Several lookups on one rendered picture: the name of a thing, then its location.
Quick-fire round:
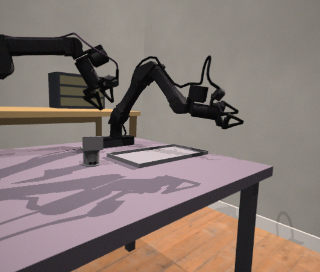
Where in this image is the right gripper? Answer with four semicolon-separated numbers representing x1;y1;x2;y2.
82;69;116;110

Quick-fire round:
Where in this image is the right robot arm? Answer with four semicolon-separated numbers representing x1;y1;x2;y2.
0;34;109;80

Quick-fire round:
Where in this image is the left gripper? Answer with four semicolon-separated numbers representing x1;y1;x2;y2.
203;89;243;129

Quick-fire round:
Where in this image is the white l-shaped bracket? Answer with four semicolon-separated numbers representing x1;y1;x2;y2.
80;136;103;151

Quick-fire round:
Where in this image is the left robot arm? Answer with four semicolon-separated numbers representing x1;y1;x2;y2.
103;61;209;141

